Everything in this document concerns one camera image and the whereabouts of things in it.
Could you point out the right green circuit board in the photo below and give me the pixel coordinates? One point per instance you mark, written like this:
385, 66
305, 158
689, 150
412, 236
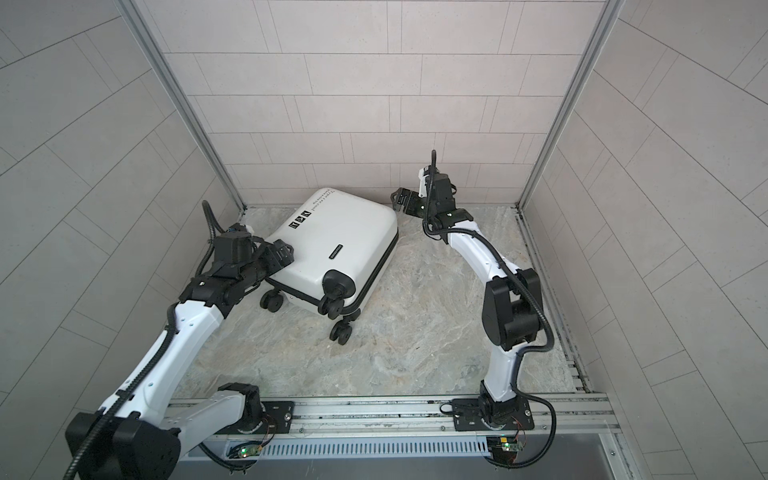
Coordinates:
504, 450

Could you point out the left green circuit board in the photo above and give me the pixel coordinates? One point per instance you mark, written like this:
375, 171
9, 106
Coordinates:
244, 451

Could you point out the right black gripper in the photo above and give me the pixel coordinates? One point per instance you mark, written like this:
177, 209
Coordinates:
412, 208

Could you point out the green circuit board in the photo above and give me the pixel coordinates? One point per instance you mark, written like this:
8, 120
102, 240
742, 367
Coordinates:
244, 451
504, 450

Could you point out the black and white suitcase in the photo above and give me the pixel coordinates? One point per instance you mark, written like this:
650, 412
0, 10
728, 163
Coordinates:
341, 244

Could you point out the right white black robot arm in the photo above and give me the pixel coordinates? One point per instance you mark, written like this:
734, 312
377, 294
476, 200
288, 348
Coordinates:
512, 315

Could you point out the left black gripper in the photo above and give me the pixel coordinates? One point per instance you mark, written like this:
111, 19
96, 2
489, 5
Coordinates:
273, 263

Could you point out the aluminium mounting rail frame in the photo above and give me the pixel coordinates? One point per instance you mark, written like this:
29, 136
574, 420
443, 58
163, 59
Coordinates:
393, 427

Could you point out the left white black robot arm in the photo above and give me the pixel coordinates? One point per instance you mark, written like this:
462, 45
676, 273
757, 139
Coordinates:
128, 436

